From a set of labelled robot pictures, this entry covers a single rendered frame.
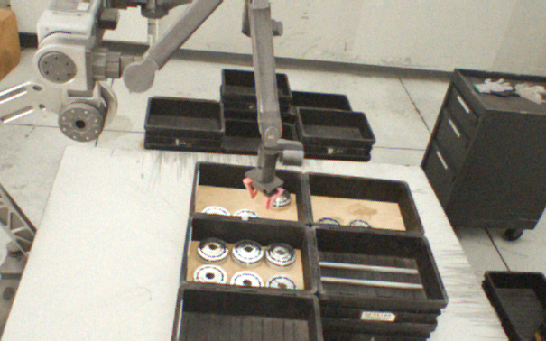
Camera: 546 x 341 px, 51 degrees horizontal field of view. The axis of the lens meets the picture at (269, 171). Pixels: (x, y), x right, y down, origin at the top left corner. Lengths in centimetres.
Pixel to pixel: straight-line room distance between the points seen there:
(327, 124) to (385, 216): 122
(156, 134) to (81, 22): 140
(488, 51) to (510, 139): 236
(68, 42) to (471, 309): 156
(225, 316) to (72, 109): 79
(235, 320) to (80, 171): 103
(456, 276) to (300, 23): 307
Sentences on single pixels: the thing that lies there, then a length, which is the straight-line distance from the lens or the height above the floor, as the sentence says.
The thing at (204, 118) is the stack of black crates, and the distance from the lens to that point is 321.
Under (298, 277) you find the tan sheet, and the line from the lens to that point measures 188.
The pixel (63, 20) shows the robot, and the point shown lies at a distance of 165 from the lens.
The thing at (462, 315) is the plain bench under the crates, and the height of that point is 70.
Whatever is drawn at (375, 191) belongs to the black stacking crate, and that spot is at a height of 88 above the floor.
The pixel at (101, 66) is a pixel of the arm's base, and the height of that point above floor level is 147.
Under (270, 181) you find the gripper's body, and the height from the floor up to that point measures 117.
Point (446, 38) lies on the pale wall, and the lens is 527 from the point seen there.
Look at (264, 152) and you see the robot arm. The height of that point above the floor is 127.
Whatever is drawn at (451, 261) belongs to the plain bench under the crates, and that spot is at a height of 70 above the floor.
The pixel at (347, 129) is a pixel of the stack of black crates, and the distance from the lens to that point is 333.
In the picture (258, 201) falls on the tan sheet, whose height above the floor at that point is 83.
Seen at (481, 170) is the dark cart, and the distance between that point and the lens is 326.
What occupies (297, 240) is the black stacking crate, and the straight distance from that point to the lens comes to 194.
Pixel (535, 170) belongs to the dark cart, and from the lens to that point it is 341.
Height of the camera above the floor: 217
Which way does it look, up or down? 36 degrees down
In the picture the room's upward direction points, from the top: 10 degrees clockwise
